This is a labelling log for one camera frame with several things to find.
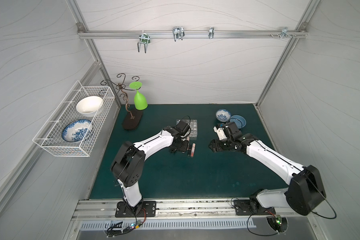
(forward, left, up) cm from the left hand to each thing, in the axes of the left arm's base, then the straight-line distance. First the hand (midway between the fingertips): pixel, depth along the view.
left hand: (184, 148), depth 88 cm
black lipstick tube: (+1, -3, -5) cm, 6 cm away
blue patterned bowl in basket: (-6, +48, +26) cm, 55 cm away
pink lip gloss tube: (+1, -5, -6) cm, 8 cm away
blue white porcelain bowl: (+32, -29, -5) cm, 43 cm away
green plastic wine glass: (+23, +28, +16) cm, 40 cm away
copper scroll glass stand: (+24, +41, -5) cm, 47 cm away
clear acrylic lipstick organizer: (+21, -6, -4) cm, 22 cm away
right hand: (0, -17, +5) cm, 18 cm away
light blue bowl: (+26, -40, -5) cm, 48 cm away
